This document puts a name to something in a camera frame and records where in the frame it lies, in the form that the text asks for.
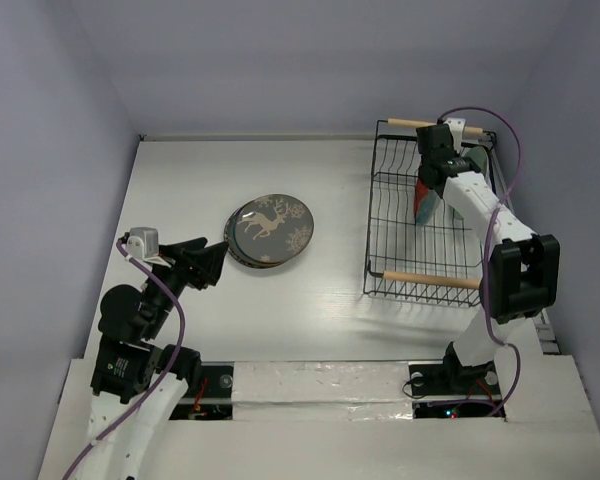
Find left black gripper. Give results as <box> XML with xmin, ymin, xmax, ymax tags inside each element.
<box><xmin>143</xmin><ymin>235</ymin><xmax>228</xmax><ymax>335</ymax></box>

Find red teal flower plate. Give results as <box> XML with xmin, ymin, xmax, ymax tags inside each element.
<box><xmin>413</xmin><ymin>163</ymin><xmax>445</xmax><ymax>226</ymax></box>

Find grey deer snowflake plate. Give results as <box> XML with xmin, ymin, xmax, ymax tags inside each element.
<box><xmin>234</xmin><ymin>194</ymin><xmax>314</xmax><ymax>265</ymax></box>

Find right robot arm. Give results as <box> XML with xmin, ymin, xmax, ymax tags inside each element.
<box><xmin>416</xmin><ymin>123</ymin><xmax>560</xmax><ymax>395</ymax></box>

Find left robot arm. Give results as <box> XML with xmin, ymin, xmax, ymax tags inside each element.
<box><xmin>72</xmin><ymin>227</ymin><xmax>228</xmax><ymax>479</ymax></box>

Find green leaf plate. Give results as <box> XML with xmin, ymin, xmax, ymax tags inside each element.
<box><xmin>444</xmin><ymin>145</ymin><xmax>491</xmax><ymax>220</ymax></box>

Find white front platform board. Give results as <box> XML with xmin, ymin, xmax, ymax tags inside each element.
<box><xmin>40</xmin><ymin>353</ymin><xmax>600</xmax><ymax>479</ymax></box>

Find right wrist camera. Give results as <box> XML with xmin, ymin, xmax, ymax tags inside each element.
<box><xmin>438</xmin><ymin>117</ymin><xmax>466</xmax><ymax>153</ymax></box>

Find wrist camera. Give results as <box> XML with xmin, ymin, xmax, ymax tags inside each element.
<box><xmin>121</xmin><ymin>227</ymin><xmax>159</xmax><ymax>263</ymax></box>
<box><xmin>438</xmin><ymin>117</ymin><xmax>466</xmax><ymax>153</ymax></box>

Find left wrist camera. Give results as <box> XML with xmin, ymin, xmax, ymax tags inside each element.
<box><xmin>121</xmin><ymin>227</ymin><xmax>159</xmax><ymax>263</ymax></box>

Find black wire dish rack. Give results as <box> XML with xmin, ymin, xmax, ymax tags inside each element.
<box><xmin>363</xmin><ymin>120</ymin><xmax>482</xmax><ymax>307</ymax></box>

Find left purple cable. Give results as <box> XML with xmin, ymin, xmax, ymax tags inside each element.
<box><xmin>62</xmin><ymin>237</ymin><xmax>186</xmax><ymax>480</ymax></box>

